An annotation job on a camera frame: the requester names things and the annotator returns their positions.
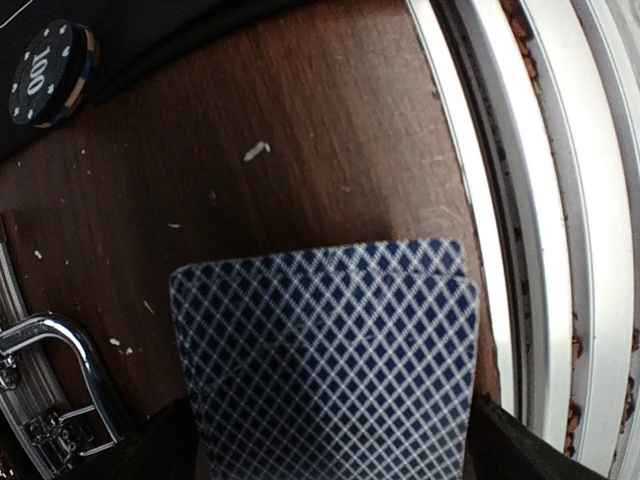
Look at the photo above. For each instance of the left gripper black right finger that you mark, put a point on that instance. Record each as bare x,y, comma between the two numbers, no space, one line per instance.
503,448

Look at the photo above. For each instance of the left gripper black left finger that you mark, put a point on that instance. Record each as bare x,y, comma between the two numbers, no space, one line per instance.
164,448

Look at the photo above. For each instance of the black poker mat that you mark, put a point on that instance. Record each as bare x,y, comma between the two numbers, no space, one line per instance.
193,80

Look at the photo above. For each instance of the aluminium poker case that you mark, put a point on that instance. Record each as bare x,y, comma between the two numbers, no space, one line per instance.
52,436

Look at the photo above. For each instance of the black 100 poker chip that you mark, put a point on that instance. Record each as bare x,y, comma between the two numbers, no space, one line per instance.
50,79

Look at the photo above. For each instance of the blue playing card deck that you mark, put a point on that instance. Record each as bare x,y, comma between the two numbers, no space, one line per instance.
345,362

